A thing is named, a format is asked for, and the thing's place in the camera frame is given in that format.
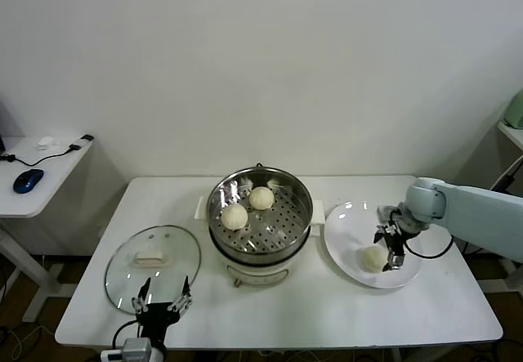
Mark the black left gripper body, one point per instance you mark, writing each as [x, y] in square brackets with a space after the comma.
[157, 317]

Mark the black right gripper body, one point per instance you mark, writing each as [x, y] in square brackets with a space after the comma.
[395, 241]

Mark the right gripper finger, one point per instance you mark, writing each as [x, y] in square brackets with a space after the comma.
[395, 262]
[380, 235]

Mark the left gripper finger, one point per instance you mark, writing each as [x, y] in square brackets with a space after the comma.
[140, 302]
[181, 301]

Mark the white steamed baozi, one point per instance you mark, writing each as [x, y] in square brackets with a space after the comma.
[234, 217]
[260, 197]
[371, 259]

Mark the round glass lid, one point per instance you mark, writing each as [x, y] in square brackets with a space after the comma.
[171, 264]

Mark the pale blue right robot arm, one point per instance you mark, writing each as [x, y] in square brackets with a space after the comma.
[482, 211]

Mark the stainless steel steamer basket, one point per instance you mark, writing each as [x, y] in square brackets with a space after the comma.
[286, 219]

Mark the white round plate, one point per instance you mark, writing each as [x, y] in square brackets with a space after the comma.
[351, 231]

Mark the white side desk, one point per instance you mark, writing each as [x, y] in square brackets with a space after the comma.
[49, 186]

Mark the white shelf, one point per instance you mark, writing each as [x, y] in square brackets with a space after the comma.
[512, 133]

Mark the blue computer mouse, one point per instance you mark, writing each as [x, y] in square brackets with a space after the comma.
[28, 180]

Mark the pale green appliance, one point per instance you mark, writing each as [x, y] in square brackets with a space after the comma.
[517, 113]

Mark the small white crumpled object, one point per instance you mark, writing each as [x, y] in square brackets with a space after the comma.
[47, 143]

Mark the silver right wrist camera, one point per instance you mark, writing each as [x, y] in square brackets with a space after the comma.
[386, 212]

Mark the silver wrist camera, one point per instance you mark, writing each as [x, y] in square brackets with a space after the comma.
[137, 349]
[386, 212]

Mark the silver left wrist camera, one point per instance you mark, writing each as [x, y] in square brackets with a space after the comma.
[137, 349]

